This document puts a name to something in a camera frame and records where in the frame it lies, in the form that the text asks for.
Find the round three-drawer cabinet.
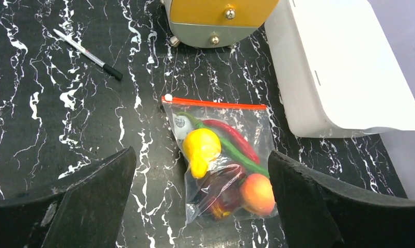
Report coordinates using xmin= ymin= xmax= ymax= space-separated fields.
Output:
xmin=160 ymin=0 xmax=279 ymax=49

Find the garlic bulb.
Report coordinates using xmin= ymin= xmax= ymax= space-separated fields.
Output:
xmin=172 ymin=114 xmax=194 ymax=140

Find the dark purple plum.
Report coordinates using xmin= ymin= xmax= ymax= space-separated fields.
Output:
xmin=197 ymin=164 xmax=246 ymax=221

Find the yellow lemon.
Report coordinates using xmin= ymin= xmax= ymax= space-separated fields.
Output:
xmin=182 ymin=128 xmax=221 ymax=179

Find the white plastic bin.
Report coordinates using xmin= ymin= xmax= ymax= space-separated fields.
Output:
xmin=264 ymin=1 xmax=415 ymax=138

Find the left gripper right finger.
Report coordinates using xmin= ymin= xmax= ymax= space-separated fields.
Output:
xmin=268 ymin=151 xmax=415 ymax=247

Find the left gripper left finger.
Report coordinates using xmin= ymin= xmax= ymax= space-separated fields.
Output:
xmin=0 ymin=147 xmax=136 ymax=247

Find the black pen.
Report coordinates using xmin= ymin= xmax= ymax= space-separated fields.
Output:
xmin=53 ymin=29 xmax=123 ymax=81

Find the clear zip bag orange zipper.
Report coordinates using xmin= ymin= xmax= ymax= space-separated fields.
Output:
xmin=162 ymin=94 xmax=278 ymax=223

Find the red chili pepper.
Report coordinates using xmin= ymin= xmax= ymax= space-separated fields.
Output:
xmin=202 ymin=119 xmax=260 ymax=164

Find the orange peach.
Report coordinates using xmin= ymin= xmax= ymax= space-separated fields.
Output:
xmin=240 ymin=173 xmax=276 ymax=216

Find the green chili pepper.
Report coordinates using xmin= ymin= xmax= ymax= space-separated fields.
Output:
xmin=178 ymin=112 xmax=269 ymax=178

